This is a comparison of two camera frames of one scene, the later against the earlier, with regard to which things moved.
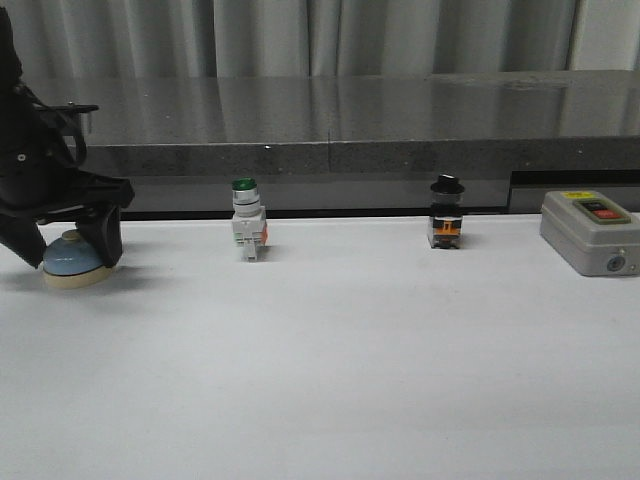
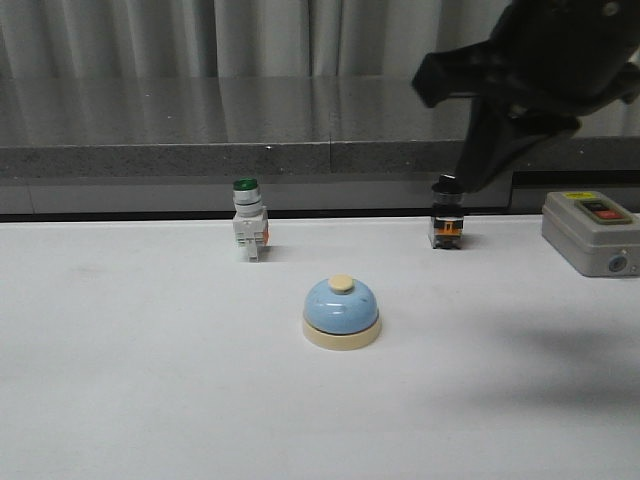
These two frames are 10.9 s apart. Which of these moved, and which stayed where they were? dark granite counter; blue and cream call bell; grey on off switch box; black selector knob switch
Moved: blue and cream call bell
Stayed: grey on off switch box; black selector knob switch; dark granite counter
